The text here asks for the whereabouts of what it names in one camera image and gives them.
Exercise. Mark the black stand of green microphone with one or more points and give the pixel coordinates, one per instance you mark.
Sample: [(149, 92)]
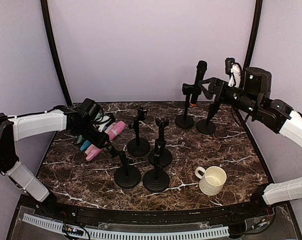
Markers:
[(156, 180)]

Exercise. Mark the black stand of tall microphone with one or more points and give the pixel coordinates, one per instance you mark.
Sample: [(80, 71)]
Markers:
[(191, 93)]

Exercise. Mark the black left corner post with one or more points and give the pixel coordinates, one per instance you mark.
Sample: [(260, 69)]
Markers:
[(54, 52)]

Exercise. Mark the black stand of blue microphone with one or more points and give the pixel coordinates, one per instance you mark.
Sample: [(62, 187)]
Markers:
[(126, 176)]

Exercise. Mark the black right corner post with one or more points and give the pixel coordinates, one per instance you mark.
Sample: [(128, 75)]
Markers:
[(253, 33)]

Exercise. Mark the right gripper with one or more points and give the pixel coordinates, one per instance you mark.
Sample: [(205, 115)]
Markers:
[(216, 82)]

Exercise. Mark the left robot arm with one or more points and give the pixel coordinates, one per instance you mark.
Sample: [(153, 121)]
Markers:
[(15, 128)]

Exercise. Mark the black stand of pink microphone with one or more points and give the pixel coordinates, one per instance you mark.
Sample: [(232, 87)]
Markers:
[(138, 146)]

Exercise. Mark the small black microphone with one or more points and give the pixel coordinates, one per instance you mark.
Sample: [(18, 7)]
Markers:
[(213, 109)]

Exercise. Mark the black corner post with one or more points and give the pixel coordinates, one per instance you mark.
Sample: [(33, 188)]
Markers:
[(54, 52), (253, 33)]

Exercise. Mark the tall black microphone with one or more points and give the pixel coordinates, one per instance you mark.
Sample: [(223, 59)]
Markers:
[(201, 70)]

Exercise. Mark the black front rail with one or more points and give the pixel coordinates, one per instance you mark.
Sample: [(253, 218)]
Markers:
[(232, 214)]

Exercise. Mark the black stand of small microphone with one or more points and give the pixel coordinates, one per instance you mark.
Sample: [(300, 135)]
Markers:
[(206, 127)]

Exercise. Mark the black stand of beige microphone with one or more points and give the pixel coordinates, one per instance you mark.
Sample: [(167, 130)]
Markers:
[(163, 155)]

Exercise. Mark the white cable duct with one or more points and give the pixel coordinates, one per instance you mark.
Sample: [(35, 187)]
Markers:
[(72, 231)]

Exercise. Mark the blue microphone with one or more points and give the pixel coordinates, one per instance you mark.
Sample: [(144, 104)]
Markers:
[(86, 143)]

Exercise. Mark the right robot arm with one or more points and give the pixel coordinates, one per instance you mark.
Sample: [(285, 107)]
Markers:
[(278, 116)]

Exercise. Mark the cream ribbed mug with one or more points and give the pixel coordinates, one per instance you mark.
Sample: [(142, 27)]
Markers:
[(211, 180)]

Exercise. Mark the mint green microphone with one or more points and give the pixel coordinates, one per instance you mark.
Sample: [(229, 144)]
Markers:
[(98, 117)]

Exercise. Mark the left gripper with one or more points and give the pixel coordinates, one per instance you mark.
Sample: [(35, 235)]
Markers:
[(99, 142)]

